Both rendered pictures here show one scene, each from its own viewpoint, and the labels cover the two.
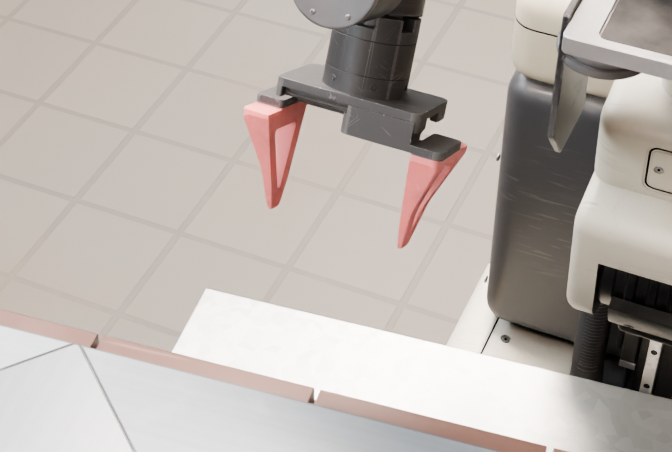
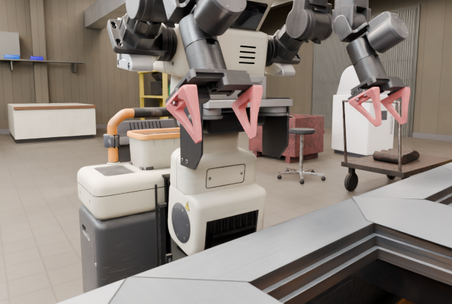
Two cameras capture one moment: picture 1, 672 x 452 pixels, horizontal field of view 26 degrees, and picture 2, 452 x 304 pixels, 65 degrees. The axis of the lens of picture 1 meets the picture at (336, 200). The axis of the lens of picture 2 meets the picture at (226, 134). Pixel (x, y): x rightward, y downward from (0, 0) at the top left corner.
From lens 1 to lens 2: 0.89 m
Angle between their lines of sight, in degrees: 62
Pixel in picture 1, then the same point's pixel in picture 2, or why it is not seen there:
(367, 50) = (218, 53)
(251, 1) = not seen: outside the picture
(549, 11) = (109, 185)
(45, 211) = not seen: outside the picture
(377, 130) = (238, 79)
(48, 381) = (142, 294)
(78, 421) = (189, 292)
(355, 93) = (221, 70)
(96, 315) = not seen: outside the picture
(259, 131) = (193, 95)
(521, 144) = (107, 249)
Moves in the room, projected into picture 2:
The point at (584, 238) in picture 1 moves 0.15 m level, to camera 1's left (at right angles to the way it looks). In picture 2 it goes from (202, 212) to (158, 233)
